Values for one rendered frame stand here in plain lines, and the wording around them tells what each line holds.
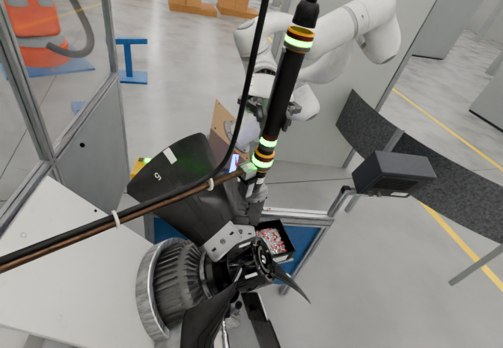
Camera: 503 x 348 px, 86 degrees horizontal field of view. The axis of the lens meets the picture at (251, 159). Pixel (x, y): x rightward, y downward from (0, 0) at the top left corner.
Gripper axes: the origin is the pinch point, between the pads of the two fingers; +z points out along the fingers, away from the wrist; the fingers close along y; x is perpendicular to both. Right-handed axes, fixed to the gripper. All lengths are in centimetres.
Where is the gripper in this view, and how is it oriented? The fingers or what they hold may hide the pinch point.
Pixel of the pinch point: (273, 118)
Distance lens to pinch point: 52.0
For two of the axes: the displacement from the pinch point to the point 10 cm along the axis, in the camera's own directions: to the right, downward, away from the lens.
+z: 0.8, 6.5, -7.6
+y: -9.8, -1.0, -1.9
